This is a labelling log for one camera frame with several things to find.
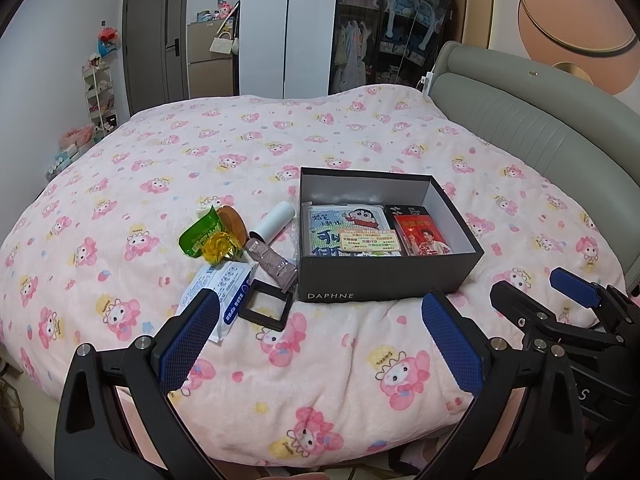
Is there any yellow printed card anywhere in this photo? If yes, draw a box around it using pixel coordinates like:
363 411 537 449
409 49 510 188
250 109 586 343
337 227 403 253

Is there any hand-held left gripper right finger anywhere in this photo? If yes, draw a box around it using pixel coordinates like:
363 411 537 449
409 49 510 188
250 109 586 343
421 289 586 480

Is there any black shoe box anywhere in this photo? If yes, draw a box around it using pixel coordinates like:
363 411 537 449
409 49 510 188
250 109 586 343
297 166 485 303

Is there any red printed packet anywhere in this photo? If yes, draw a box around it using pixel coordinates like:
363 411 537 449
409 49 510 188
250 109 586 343
391 214 451 256

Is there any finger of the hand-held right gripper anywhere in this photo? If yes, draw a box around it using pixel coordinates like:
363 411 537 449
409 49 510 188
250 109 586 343
549 267 640 346
489 281 626 356

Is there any beige cabinet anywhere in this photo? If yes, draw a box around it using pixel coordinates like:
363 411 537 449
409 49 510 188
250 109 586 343
186 20 241 101

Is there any white paper roll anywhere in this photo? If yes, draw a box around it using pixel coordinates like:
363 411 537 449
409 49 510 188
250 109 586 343
248 201 296 245

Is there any white wardrobe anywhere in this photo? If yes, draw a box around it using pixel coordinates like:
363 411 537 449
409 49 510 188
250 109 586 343
235 0 341 101

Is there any black square frame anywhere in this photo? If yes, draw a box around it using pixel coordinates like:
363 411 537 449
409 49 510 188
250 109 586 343
238 278 292 330

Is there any grey green bed headboard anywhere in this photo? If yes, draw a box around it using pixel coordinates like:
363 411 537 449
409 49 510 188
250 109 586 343
429 41 640 281

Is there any pink printed blanket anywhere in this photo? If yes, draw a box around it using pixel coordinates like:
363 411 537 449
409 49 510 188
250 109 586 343
0 83 631 463

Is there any glass display cabinet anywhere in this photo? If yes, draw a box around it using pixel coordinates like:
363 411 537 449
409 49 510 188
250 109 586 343
330 0 453 93

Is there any small black box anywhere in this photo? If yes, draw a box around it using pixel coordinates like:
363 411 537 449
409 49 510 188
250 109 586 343
385 204 428 221

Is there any white blue wipes packet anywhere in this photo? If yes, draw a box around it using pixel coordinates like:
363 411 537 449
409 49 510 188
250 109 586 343
177 260 257 343

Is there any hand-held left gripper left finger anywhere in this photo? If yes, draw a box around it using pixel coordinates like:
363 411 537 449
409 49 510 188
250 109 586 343
54 288 222 480

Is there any white shelf rack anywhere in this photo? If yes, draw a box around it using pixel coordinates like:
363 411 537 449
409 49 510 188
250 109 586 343
82 57 118 143

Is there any round orange wall decoration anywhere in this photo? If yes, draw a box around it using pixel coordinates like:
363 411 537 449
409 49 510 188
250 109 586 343
517 0 640 56

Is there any blue plush toy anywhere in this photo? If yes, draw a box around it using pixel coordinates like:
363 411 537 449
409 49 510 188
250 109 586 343
386 0 418 28

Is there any white handbag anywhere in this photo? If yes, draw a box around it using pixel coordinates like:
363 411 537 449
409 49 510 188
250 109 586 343
209 30 236 56

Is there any brown wooden comb with tassel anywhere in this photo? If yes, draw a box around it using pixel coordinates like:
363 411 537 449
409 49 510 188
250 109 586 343
218 204 247 251

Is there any dark grey door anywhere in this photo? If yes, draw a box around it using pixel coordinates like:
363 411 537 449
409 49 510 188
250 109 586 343
122 0 191 116

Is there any mauve cream tube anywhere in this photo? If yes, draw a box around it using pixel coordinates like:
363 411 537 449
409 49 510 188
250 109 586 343
244 238 296 290

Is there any green yellow snack packet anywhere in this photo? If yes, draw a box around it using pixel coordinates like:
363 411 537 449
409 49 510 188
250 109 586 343
179 206 246 264

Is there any pink blue wall plush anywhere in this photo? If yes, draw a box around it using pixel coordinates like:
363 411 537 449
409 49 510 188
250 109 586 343
97 25 121 56

